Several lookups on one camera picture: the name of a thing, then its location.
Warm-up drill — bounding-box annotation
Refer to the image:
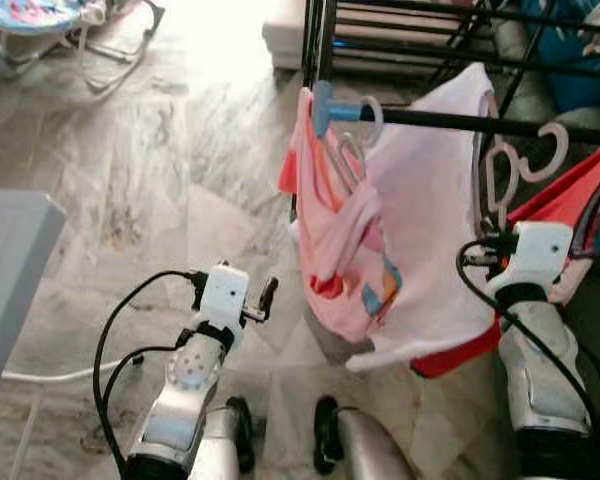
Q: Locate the pale white sheer garment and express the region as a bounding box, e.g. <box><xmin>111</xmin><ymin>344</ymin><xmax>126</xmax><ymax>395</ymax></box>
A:
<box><xmin>345</xmin><ymin>62</ymin><xmax>501</xmax><ymax>373</ymax></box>

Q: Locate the pink printed garment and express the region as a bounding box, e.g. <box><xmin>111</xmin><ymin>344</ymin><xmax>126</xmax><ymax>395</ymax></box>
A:
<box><xmin>278</xmin><ymin>88</ymin><xmax>406</xmax><ymax>346</ymax></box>

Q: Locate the black metal clothes rack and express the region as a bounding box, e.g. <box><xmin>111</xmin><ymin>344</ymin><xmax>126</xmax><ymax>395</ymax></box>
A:
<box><xmin>300</xmin><ymin>0</ymin><xmax>600</xmax><ymax>146</ymax></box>

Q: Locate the silver robot left leg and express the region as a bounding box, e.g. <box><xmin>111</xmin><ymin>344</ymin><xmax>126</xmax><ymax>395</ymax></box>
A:
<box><xmin>185</xmin><ymin>396</ymin><xmax>257</xmax><ymax>480</ymax></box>

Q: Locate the silver robot leg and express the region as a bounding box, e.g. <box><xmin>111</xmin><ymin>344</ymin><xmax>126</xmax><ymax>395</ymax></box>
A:
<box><xmin>312</xmin><ymin>395</ymin><xmax>416</xmax><ymax>480</ymax></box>
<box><xmin>185</xmin><ymin>396</ymin><xmax>257</xmax><ymax>480</ymax></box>

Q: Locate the silver robot right leg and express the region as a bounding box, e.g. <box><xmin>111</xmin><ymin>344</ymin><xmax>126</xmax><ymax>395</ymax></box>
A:
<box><xmin>312</xmin><ymin>395</ymin><xmax>416</xmax><ymax>480</ymax></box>

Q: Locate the blue rod end cap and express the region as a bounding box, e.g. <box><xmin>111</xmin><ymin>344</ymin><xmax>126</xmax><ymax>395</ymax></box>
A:
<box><xmin>312</xmin><ymin>80</ymin><xmax>366</xmax><ymax>139</ymax></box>

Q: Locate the blue cloth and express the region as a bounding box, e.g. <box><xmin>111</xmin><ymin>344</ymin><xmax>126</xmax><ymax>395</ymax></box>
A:
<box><xmin>525</xmin><ymin>0</ymin><xmax>600</xmax><ymax>113</ymax></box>

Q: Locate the beige low cabinet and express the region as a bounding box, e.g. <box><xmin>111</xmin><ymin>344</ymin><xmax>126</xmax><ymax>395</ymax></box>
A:
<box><xmin>263</xmin><ymin>0</ymin><xmax>501</xmax><ymax>76</ymax></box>

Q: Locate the baby bouncer seat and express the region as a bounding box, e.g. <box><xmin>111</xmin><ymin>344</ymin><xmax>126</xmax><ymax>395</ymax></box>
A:
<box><xmin>0</xmin><ymin>0</ymin><xmax>166</xmax><ymax>96</ymax></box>

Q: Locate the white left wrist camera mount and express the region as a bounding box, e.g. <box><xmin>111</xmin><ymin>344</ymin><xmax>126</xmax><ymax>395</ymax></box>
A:
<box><xmin>196</xmin><ymin>264</ymin><xmax>251</xmax><ymax>323</ymax></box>

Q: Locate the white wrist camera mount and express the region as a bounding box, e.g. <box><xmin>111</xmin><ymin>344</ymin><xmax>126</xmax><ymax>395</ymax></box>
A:
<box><xmin>500</xmin><ymin>222</ymin><xmax>573</xmax><ymax>299</ymax></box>
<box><xmin>196</xmin><ymin>264</ymin><xmax>251</xmax><ymax>323</ymax></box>

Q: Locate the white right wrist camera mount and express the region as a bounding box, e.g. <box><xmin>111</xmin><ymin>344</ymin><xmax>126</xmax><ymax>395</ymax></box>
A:
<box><xmin>500</xmin><ymin>222</ymin><xmax>573</xmax><ymax>299</ymax></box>

